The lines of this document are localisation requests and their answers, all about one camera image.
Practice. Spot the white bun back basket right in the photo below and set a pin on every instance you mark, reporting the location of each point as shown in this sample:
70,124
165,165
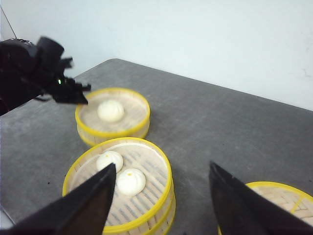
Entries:
131,182

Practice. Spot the white bun back basket left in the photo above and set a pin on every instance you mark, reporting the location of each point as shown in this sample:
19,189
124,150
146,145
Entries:
109,157

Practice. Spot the bamboo steamer lid yellow rim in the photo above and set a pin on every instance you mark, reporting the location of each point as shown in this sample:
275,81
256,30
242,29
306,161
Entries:
288,200

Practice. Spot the white bun in left basket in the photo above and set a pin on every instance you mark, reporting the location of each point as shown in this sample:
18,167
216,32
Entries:
110,111

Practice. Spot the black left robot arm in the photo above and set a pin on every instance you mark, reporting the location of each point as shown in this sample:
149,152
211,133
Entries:
28,71

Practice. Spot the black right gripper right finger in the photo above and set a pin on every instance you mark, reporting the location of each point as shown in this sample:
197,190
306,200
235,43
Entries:
244,210

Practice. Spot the white bun basket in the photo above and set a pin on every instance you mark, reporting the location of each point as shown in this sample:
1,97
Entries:
131,182
109,157

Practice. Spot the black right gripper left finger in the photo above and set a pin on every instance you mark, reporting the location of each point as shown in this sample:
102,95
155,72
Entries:
83,211

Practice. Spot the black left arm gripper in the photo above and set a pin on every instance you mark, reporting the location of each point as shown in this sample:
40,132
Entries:
49,74

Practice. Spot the bamboo steamer basket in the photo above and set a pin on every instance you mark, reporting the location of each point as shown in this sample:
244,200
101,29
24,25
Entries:
135,121
152,211

